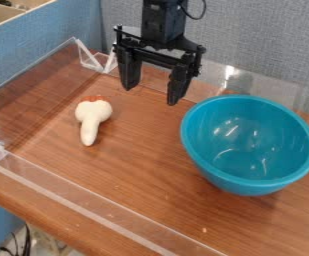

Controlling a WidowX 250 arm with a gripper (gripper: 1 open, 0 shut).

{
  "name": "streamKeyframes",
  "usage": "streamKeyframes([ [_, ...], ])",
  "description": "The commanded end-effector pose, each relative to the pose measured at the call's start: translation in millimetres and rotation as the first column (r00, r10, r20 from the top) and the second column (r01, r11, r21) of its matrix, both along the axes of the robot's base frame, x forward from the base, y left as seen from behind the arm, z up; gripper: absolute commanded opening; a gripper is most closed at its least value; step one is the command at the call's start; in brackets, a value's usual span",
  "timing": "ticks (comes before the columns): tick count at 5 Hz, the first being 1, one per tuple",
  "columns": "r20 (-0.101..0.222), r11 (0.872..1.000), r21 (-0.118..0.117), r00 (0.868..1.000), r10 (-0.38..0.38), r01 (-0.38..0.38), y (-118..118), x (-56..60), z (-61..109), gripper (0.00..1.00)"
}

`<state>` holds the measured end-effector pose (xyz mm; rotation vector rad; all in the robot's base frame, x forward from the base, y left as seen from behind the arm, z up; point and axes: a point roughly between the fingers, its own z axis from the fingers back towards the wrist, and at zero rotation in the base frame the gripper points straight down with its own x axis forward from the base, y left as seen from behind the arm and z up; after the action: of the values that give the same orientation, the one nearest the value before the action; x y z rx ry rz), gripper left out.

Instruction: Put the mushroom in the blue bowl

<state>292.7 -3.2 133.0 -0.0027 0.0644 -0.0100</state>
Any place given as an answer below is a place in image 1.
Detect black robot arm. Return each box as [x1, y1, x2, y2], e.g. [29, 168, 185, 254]
[114, 0, 208, 106]

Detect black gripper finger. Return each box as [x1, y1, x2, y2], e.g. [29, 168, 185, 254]
[117, 47, 141, 90]
[168, 64, 193, 106]

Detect clear acrylic barrier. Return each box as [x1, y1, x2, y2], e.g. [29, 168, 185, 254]
[0, 39, 309, 256]

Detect white toy mushroom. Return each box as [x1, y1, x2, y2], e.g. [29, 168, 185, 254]
[76, 95, 113, 146]

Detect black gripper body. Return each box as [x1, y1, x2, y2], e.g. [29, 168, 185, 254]
[114, 0, 207, 76]

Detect black cables under table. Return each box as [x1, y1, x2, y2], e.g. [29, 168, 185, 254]
[0, 222, 34, 256]

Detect wooden shelf box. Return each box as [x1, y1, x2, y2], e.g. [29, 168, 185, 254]
[0, 0, 58, 25]

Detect blue plastic bowl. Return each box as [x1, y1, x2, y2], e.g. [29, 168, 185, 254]
[181, 94, 309, 196]

